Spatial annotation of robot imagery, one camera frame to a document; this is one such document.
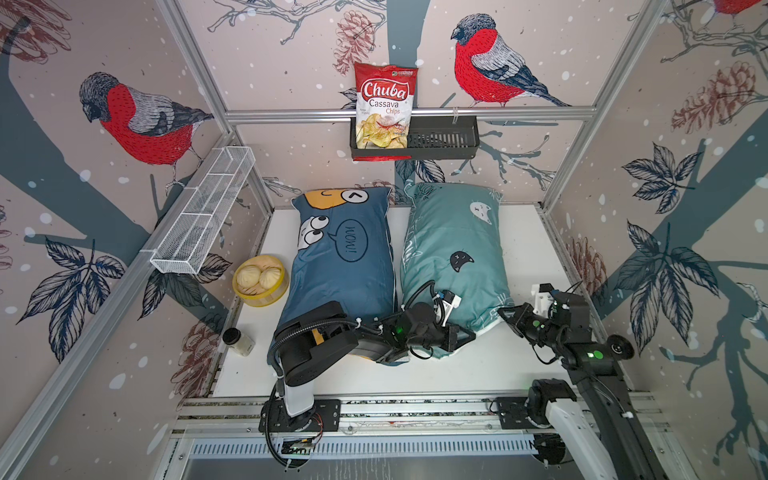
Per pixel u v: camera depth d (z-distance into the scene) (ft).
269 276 3.10
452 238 2.95
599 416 1.60
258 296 3.03
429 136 3.51
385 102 2.74
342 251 2.95
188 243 2.34
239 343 2.55
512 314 2.23
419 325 2.12
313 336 1.68
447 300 2.45
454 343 2.34
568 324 1.87
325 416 2.41
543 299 2.32
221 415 2.49
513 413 2.41
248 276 3.05
